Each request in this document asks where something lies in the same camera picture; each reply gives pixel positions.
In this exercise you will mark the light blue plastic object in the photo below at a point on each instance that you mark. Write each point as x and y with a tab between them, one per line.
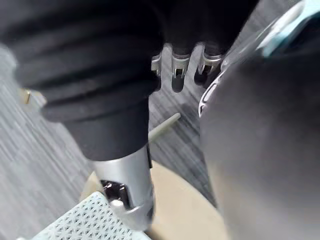
287	27

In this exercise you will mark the grey beige stool leg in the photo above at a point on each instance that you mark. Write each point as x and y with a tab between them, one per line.
165	127

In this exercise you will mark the round beige stool top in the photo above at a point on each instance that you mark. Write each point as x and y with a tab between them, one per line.
180	200

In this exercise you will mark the dark grey robot leg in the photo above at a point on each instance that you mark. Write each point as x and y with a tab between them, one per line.
262	150

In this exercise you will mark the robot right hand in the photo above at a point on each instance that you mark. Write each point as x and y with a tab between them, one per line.
82	62

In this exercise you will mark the light blue lattice laundry basket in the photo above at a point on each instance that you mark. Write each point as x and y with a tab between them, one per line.
87	222

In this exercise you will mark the small beige wooden piece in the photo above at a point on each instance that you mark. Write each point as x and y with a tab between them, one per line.
27	96

